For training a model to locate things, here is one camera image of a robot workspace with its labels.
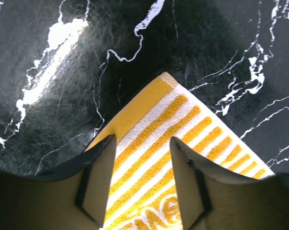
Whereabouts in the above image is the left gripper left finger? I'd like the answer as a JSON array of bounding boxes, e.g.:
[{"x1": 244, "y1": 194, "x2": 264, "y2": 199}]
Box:
[{"x1": 0, "y1": 135, "x2": 117, "y2": 230}]

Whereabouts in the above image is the orange striped towel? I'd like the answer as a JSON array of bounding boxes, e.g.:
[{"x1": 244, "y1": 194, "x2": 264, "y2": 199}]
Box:
[{"x1": 89, "y1": 72, "x2": 273, "y2": 230}]

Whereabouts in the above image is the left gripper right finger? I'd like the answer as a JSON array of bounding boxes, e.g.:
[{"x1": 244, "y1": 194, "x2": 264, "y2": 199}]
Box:
[{"x1": 170, "y1": 137, "x2": 289, "y2": 230}]

